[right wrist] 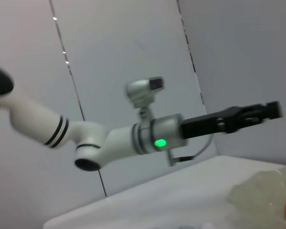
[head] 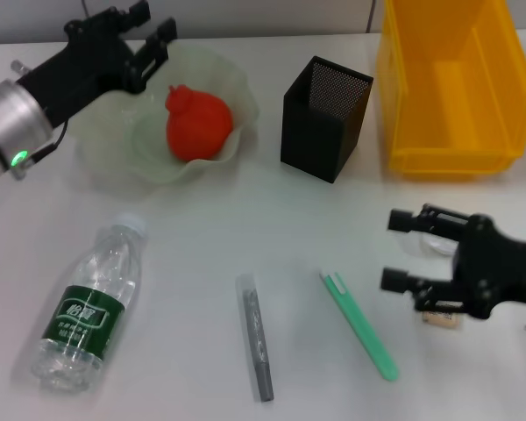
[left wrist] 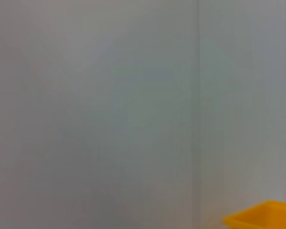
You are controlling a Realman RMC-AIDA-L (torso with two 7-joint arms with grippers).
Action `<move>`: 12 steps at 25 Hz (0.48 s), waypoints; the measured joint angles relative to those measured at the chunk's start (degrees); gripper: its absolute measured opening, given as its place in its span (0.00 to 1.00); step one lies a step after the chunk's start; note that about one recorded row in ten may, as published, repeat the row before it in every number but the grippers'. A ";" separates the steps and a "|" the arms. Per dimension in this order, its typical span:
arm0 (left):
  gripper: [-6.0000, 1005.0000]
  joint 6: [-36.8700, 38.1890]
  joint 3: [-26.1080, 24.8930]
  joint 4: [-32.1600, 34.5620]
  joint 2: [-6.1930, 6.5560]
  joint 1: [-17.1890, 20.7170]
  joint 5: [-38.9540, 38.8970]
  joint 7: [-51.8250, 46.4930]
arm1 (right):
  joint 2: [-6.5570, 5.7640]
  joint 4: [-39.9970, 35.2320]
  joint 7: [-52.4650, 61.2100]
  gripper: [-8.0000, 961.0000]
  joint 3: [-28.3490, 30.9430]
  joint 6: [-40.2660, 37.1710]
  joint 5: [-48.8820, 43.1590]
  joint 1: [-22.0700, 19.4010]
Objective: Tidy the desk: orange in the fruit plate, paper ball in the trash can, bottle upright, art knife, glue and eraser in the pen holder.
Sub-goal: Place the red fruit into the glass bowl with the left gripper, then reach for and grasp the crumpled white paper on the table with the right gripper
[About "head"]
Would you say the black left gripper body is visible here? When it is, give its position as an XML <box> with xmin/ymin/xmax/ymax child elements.
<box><xmin>15</xmin><ymin>17</ymin><xmax>142</xmax><ymax>129</ymax></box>

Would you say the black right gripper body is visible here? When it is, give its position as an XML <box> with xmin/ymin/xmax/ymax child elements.
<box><xmin>452</xmin><ymin>213</ymin><xmax>526</xmax><ymax>320</ymax></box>

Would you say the white paper ball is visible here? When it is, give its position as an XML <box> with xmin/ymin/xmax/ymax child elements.
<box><xmin>401</xmin><ymin>230</ymin><xmax>459</xmax><ymax>258</ymax></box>

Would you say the green pen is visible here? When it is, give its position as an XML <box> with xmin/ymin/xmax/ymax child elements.
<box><xmin>318</xmin><ymin>271</ymin><xmax>400</xmax><ymax>382</ymax></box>

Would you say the beige eraser with barcode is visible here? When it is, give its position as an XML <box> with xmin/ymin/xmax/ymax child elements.
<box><xmin>422</xmin><ymin>309</ymin><xmax>465</xmax><ymax>331</ymax></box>

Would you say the red pomegranate toy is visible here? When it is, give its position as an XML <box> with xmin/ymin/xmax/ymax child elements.
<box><xmin>165</xmin><ymin>84</ymin><xmax>234</xmax><ymax>161</ymax></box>

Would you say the grey pen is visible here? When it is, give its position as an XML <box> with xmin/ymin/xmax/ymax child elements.
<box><xmin>235</xmin><ymin>272</ymin><xmax>276</xmax><ymax>403</ymax></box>

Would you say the clear green-label water bottle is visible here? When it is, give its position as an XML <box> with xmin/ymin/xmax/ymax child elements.
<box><xmin>29</xmin><ymin>212</ymin><xmax>150</xmax><ymax>392</ymax></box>

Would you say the pale green glass fruit plate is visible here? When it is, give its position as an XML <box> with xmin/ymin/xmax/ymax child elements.
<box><xmin>72</xmin><ymin>41</ymin><xmax>262</xmax><ymax>194</ymax></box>

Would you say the black mesh pen holder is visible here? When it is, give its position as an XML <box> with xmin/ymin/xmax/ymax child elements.
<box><xmin>280</xmin><ymin>55</ymin><xmax>374</xmax><ymax>184</ymax></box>

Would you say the yellow plastic bin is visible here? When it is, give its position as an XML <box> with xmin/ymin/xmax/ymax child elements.
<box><xmin>375</xmin><ymin>0</ymin><xmax>526</xmax><ymax>182</ymax></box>

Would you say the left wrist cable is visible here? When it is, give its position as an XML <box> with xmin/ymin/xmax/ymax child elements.
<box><xmin>28</xmin><ymin>120</ymin><xmax>68</xmax><ymax>161</ymax></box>

